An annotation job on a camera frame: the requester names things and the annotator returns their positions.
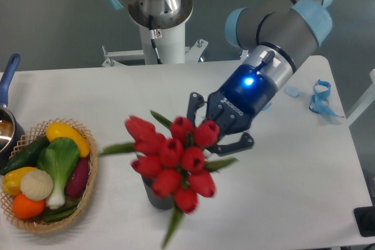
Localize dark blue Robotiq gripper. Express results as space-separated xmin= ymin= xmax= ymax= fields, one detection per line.
xmin=186 ymin=64 xmax=275 ymax=156

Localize red tulip bouquet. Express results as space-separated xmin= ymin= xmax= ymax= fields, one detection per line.
xmin=101 ymin=111 xmax=237 ymax=248

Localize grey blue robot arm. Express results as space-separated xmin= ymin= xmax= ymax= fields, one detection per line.
xmin=107 ymin=0 xmax=333 ymax=156

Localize dark grey ribbed vase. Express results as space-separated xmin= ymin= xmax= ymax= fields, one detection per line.
xmin=142 ymin=176 xmax=173 ymax=210

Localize small blue cap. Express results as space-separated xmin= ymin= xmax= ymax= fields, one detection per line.
xmin=284 ymin=86 xmax=300 ymax=98

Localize purple sweet potato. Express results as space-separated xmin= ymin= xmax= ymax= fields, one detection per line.
xmin=66 ymin=158 xmax=89 ymax=197

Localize green bok choy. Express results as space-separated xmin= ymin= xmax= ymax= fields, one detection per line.
xmin=37 ymin=137 xmax=80 ymax=210

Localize black device at edge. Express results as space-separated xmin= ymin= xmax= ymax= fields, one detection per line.
xmin=353 ymin=206 xmax=374 ymax=237

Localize green bean pods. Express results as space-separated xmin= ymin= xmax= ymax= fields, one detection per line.
xmin=42 ymin=201 xmax=79 ymax=223

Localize white garlic bulb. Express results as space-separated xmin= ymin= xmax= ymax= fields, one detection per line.
xmin=20 ymin=169 xmax=53 ymax=201

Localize green cucumber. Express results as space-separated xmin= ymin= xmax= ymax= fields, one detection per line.
xmin=1 ymin=136 xmax=50 ymax=176

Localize woven wicker basket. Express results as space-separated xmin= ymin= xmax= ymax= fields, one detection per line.
xmin=1 ymin=118 xmax=98 ymax=234

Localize orange fruit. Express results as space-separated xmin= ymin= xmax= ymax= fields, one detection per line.
xmin=12 ymin=193 xmax=45 ymax=219

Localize yellow bell pepper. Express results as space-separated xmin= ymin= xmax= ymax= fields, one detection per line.
xmin=2 ymin=167 xmax=36 ymax=196

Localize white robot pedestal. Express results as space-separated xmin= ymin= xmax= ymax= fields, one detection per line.
xmin=102 ymin=23 xmax=209 ymax=67

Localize blue ribbon strap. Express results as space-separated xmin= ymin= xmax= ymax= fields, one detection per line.
xmin=309 ymin=79 xmax=346 ymax=119

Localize black base cable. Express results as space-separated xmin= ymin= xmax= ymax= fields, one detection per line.
xmin=148 ymin=15 xmax=163 ymax=65

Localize white frame post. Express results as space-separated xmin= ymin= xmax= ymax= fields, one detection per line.
xmin=346 ymin=69 xmax=374 ymax=126

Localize blue handled saucepan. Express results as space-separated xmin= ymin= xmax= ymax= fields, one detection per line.
xmin=1 ymin=53 xmax=25 ymax=169

